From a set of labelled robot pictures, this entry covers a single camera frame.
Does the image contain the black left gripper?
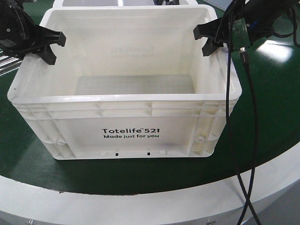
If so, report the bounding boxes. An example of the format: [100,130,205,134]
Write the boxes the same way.
[0,4,67,65]

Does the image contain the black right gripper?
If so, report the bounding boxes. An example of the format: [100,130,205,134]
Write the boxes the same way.
[193,4,281,56]

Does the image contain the white plastic tote box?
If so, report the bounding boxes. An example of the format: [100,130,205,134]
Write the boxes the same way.
[7,5,242,160]

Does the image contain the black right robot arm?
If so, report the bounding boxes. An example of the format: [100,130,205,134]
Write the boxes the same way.
[193,0,298,56]

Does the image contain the black robot base parts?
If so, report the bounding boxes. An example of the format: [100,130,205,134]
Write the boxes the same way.
[153,0,180,6]

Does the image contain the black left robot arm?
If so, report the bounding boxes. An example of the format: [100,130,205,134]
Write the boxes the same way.
[0,0,66,65]

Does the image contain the metal rods rack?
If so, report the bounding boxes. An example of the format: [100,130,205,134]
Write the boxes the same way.
[0,49,22,75]

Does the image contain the white rounded tray behind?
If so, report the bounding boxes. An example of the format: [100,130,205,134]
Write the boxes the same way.
[53,0,199,9]

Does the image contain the white curved table rim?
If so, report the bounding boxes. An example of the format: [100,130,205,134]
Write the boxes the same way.
[0,142,300,225]

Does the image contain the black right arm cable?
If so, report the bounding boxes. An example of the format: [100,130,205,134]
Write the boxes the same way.
[239,46,262,225]

